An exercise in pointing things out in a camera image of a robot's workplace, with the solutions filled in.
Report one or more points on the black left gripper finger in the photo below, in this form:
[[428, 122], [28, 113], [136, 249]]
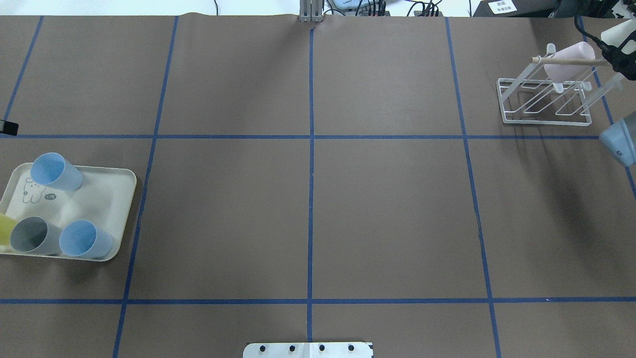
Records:
[[8, 128]]

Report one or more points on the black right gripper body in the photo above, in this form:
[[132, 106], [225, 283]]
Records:
[[625, 60]]

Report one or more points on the yellow plastic cup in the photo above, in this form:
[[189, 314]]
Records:
[[7, 225]]

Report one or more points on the pale green plastic cup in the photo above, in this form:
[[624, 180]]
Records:
[[621, 34]]

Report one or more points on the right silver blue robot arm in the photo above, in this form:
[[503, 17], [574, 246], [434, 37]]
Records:
[[619, 138]]

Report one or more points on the light blue plastic cup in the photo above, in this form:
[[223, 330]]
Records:
[[56, 172]]

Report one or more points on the grey plastic cup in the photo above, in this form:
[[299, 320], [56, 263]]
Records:
[[36, 236]]

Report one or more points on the cream plastic tray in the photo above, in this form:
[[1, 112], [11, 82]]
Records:
[[104, 198]]

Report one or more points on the white wire cup rack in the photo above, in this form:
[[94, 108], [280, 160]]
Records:
[[556, 88]]

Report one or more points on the aluminium frame post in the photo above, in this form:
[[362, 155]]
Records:
[[311, 11]]

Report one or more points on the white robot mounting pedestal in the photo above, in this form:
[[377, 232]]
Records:
[[309, 350]]

